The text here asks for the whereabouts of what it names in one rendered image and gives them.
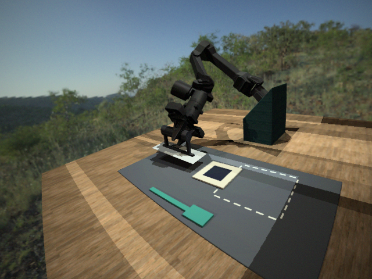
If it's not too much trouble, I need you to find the teal flat paddle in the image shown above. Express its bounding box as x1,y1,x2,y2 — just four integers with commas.
149,187,214,228

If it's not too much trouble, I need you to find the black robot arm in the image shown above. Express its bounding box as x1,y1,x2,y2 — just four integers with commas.
170,40,268,107

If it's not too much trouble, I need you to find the beige square tile with dark centre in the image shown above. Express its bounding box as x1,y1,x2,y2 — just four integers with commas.
192,161,242,189

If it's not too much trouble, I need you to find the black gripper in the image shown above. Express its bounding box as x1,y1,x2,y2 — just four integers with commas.
165,101,205,141

